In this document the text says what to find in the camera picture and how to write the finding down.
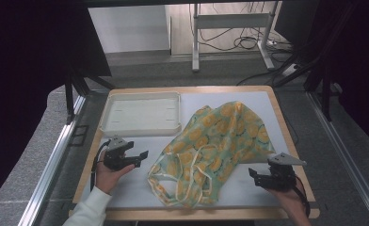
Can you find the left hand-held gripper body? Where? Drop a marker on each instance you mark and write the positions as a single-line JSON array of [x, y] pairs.
[[115, 158]]

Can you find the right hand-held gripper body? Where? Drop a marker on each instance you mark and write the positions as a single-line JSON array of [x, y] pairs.
[[283, 175]]

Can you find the orange-print green tote bag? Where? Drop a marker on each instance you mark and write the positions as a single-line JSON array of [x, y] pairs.
[[223, 132]]

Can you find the person's left hand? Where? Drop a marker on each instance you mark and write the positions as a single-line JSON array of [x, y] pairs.
[[109, 179]]

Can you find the person's right hand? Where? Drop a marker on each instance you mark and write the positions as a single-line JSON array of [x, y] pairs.
[[291, 199]]

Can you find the white plastic tray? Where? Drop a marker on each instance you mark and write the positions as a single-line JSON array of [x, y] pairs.
[[141, 114]]

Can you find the black metal stand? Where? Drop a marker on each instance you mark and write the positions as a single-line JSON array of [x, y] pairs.
[[71, 91]]

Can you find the black tripod stand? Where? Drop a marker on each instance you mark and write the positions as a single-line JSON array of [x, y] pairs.
[[298, 67]]

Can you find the white cabinet panel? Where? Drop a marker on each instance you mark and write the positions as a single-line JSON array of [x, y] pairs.
[[129, 28]]

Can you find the small white power strip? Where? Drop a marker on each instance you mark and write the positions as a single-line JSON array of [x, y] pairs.
[[271, 42]]

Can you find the black curtain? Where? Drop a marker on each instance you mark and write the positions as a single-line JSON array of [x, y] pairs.
[[358, 62], [32, 47]]

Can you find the aluminium rail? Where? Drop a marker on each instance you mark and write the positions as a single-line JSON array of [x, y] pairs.
[[345, 157], [52, 160]]

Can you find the white metal desk frame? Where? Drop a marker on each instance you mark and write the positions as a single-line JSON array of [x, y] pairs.
[[229, 21]]

